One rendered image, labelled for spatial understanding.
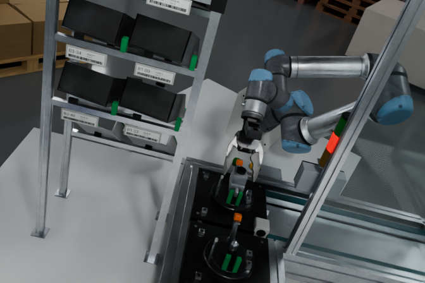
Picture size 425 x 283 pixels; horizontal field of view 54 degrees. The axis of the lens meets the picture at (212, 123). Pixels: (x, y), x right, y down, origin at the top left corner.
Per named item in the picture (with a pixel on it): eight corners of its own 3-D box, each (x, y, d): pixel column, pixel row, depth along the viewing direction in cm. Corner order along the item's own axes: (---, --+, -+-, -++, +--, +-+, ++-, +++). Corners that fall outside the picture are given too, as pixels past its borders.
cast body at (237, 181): (229, 178, 135) (235, 161, 132) (242, 181, 136) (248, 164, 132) (227, 195, 128) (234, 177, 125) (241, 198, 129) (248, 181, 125)
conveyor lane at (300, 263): (191, 191, 151) (197, 170, 146) (411, 245, 156) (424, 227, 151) (180, 252, 126) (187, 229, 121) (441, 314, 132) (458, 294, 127)
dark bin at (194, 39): (157, 56, 122) (165, 31, 121) (199, 71, 121) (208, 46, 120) (126, 45, 94) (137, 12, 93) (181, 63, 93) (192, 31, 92)
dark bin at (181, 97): (148, 103, 130) (155, 80, 129) (187, 117, 129) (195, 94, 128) (117, 105, 102) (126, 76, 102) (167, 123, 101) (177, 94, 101)
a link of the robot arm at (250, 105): (269, 103, 133) (244, 96, 133) (266, 117, 133) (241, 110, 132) (263, 108, 141) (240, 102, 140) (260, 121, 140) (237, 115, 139)
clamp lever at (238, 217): (227, 237, 118) (234, 211, 116) (234, 239, 118) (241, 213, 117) (228, 242, 114) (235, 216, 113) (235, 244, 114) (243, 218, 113)
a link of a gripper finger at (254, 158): (258, 181, 136) (254, 153, 137) (263, 180, 130) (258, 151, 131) (249, 182, 135) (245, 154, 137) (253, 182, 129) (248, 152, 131)
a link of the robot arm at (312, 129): (292, 127, 184) (414, 79, 145) (295, 159, 178) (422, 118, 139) (273, 119, 177) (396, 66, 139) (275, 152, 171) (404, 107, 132)
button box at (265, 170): (223, 167, 161) (227, 155, 157) (276, 180, 162) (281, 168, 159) (222, 179, 155) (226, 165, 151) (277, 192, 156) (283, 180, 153)
